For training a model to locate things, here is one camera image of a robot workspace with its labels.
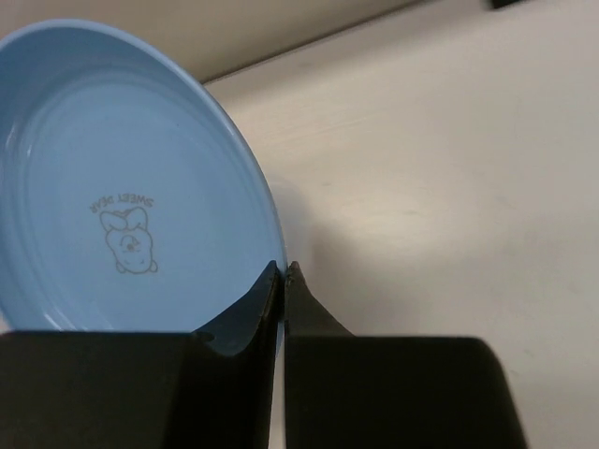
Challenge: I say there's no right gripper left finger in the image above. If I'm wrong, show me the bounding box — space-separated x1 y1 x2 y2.
1 263 279 448

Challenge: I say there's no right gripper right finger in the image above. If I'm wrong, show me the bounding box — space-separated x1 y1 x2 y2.
285 264 527 448

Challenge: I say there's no blue plate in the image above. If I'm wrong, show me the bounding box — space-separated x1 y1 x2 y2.
1 19 287 332

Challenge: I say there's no white table board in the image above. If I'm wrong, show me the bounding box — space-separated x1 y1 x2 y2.
209 1 598 448

